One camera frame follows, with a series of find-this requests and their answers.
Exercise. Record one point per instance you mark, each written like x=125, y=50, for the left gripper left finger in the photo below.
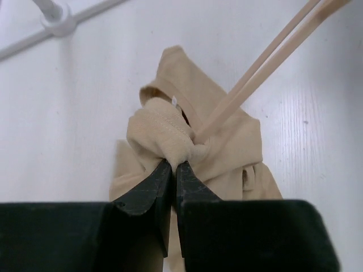
x=128, y=234

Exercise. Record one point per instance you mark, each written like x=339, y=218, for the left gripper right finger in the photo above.
x=262, y=235

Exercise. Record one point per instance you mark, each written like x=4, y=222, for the beige t shirt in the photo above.
x=173, y=107

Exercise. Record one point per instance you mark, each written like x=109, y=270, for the white clothes rack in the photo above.
x=57, y=19

